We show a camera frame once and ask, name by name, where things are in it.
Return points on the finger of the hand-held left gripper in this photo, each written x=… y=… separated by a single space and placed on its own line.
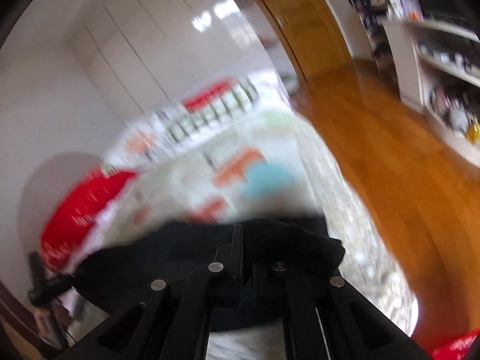
x=48 y=285

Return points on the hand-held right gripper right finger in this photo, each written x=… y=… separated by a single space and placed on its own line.
x=266 y=285

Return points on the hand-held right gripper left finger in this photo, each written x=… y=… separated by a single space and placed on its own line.
x=237 y=255

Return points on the black pants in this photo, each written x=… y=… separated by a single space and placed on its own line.
x=168 y=255

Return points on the long red pillow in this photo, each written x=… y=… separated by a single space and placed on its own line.
x=78 y=213

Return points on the quilted heart-print bedspread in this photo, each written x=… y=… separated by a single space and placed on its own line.
x=187 y=180

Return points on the round white headboard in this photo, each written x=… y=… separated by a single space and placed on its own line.
x=45 y=187

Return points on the green dotted bolster pillow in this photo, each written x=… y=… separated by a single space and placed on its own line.
x=210 y=114

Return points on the floral white pillow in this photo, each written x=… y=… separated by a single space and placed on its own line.
x=138 y=142

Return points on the small red pillow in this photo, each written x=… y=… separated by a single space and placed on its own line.
x=206 y=97

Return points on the red cloth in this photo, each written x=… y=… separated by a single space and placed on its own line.
x=457 y=347

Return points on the glossy white wardrobe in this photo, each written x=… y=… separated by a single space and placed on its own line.
x=150 y=45

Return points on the wooden door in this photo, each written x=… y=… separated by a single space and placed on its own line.
x=311 y=18

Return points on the white shelf unit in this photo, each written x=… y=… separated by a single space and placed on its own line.
x=405 y=63

